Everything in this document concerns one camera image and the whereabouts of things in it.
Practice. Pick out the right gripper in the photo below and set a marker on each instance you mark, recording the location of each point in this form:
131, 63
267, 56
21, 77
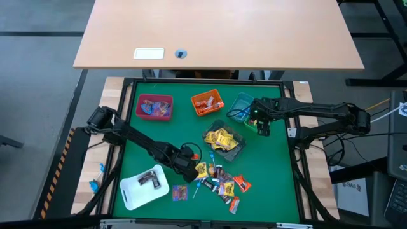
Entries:
267, 109

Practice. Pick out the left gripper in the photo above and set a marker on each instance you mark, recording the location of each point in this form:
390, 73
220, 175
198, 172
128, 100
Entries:
181, 160

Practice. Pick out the blue lollipop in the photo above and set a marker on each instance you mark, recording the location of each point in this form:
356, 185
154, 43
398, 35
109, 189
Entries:
244, 112
211, 155
102, 167
198, 184
94, 187

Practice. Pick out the red candy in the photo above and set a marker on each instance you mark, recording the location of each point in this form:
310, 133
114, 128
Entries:
251, 122

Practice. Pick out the brown Hershey's Zero Sugar packet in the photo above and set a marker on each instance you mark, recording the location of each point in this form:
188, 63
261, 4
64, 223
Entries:
209, 185

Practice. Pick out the yellow Sour Patch packet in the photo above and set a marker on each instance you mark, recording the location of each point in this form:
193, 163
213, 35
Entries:
230, 141
210, 137
228, 189
220, 133
203, 170
217, 146

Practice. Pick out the purple clear candy packet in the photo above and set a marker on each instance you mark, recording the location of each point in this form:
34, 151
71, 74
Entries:
166, 109
180, 193
157, 108

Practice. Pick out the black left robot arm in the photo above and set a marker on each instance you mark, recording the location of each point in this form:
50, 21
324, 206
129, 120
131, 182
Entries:
133, 136

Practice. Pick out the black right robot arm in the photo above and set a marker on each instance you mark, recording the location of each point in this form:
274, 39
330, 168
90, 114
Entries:
318, 109

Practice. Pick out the blue candy packet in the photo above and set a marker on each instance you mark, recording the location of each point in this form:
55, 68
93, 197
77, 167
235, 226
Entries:
147, 107

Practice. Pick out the green plastic basket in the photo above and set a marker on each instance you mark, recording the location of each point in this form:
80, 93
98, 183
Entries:
249, 128

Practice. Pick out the orange Alter Eco truffle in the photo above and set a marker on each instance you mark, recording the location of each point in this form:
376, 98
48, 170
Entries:
212, 169

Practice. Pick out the smoky transparent plastic bin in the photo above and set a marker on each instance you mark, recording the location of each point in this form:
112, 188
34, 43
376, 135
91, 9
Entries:
237, 152

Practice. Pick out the teal plastic basket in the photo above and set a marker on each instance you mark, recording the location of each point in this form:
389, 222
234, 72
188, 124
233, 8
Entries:
237, 101

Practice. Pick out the orange plastic basket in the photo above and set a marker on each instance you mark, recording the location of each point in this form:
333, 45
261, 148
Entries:
216, 93

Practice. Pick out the pink plastic bin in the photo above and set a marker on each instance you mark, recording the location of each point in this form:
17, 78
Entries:
138, 106

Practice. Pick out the light wooden desk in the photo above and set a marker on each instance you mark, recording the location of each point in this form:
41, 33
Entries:
222, 31

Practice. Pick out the white labelled box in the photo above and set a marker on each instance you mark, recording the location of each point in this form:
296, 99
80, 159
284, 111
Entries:
351, 197

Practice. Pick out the white label card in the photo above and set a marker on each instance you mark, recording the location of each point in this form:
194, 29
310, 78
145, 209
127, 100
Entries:
149, 53

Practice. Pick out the yellow black hazard strip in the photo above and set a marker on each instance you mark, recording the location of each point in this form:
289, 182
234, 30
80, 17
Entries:
58, 171

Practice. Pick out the black furniture foot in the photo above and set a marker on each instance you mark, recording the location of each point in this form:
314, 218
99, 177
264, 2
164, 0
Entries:
11, 142

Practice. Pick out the white mounting bracket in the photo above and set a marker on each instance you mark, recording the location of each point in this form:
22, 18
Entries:
293, 132

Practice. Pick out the black desk leg frame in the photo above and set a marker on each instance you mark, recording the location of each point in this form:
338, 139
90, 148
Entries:
365, 82

